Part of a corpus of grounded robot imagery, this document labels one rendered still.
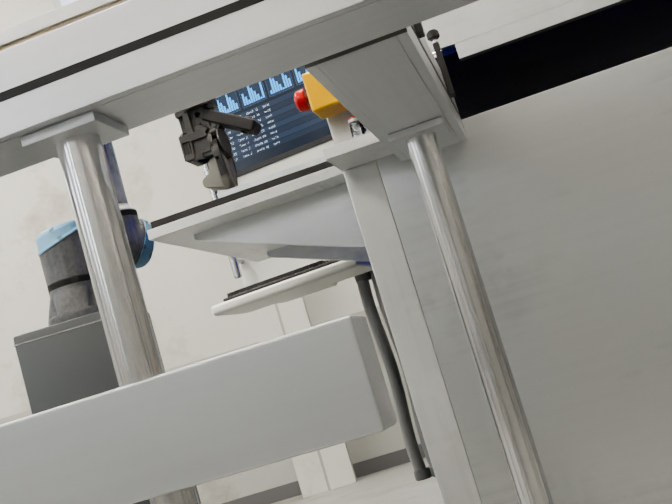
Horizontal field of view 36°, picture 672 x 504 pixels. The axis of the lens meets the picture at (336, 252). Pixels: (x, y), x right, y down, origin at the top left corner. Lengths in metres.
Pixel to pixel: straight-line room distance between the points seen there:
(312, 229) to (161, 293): 4.13
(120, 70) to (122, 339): 0.28
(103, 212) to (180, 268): 4.93
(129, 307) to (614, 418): 0.96
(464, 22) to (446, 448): 0.76
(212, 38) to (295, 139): 1.89
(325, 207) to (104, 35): 0.93
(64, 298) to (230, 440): 1.29
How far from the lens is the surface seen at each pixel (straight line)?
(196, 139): 2.06
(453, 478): 1.83
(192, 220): 1.95
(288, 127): 2.97
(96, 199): 1.14
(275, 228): 1.99
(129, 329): 1.12
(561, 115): 1.84
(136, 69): 1.10
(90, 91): 1.12
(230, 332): 5.98
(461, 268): 1.59
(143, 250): 2.41
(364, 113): 1.45
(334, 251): 2.47
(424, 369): 1.82
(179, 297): 6.04
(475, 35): 1.88
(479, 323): 1.59
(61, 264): 2.32
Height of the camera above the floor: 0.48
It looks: 8 degrees up
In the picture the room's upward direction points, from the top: 17 degrees counter-clockwise
